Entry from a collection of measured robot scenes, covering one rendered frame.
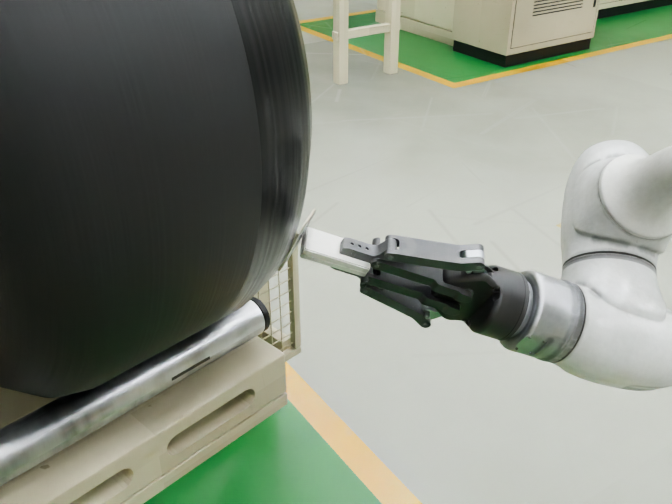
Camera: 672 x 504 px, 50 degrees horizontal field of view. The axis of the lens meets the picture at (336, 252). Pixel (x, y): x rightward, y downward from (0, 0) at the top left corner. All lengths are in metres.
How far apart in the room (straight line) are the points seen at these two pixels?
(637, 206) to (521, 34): 4.36
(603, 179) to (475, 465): 1.20
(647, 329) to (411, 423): 1.26
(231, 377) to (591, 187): 0.45
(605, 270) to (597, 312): 0.06
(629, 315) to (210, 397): 0.45
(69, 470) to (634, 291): 0.60
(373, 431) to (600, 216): 1.26
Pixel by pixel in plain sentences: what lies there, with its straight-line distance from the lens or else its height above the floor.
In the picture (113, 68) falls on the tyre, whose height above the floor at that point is 1.26.
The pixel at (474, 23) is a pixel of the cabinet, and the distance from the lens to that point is 5.28.
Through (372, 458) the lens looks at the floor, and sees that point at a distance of 1.91.
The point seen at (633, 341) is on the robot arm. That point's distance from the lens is 0.80.
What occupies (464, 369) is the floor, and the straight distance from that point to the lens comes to 2.20.
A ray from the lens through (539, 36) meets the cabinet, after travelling 5.29.
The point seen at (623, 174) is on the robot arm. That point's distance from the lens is 0.83.
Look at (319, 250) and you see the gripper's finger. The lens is 0.70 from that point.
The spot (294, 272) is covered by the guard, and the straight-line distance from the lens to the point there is 1.60.
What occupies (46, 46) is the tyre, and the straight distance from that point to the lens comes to 0.48.
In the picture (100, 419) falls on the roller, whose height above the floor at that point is 0.90.
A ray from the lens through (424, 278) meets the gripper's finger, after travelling 0.72.
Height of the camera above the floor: 1.38
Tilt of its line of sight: 30 degrees down
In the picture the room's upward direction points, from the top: straight up
